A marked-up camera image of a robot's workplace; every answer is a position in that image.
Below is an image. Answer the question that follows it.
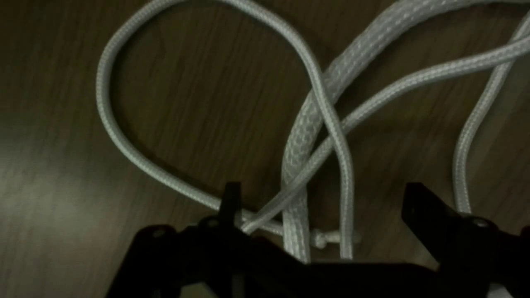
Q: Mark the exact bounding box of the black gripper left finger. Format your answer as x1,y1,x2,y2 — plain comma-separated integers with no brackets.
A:
105,181,312,298

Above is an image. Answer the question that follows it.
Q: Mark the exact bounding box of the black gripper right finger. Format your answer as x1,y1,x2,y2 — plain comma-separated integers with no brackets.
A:
402,182,530,298

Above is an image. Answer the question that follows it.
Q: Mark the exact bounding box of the white rope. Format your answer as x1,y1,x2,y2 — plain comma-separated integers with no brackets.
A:
95,0,530,263

